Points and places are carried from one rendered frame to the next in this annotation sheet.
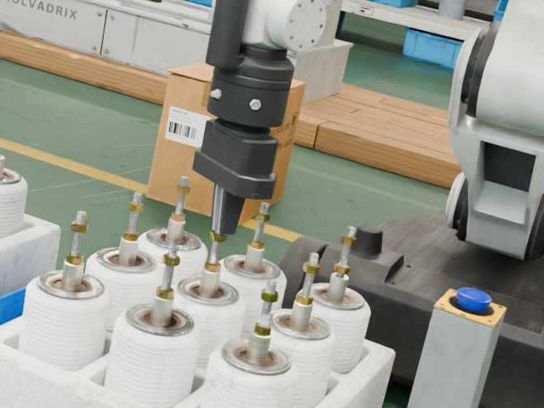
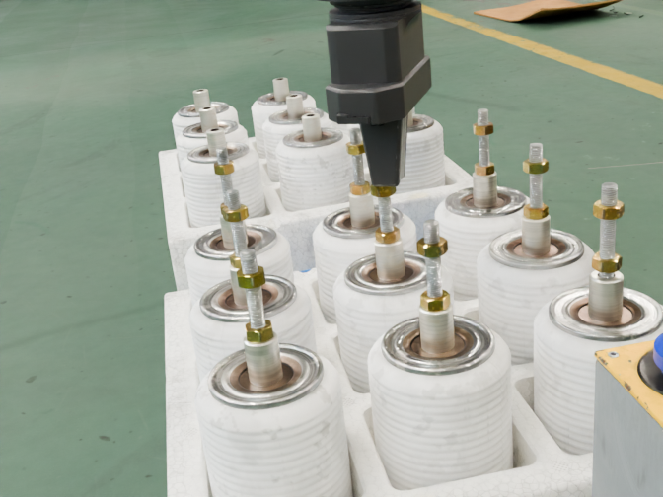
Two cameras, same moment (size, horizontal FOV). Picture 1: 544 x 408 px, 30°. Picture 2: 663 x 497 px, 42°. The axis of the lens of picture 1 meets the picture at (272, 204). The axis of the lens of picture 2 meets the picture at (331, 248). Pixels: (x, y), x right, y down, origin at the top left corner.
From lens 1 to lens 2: 0.92 m
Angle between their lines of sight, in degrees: 57
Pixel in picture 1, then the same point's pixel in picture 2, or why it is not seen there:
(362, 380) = (587, 473)
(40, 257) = not seen: hidden behind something
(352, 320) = (588, 358)
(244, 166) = (335, 70)
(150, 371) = (202, 364)
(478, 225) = not seen: outside the picture
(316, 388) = (431, 457)
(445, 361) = (618, 483)
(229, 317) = (378, 314)
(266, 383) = (217, 417)
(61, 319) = (192, 280)
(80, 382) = (182, 361)
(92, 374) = not seen: hidden behind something
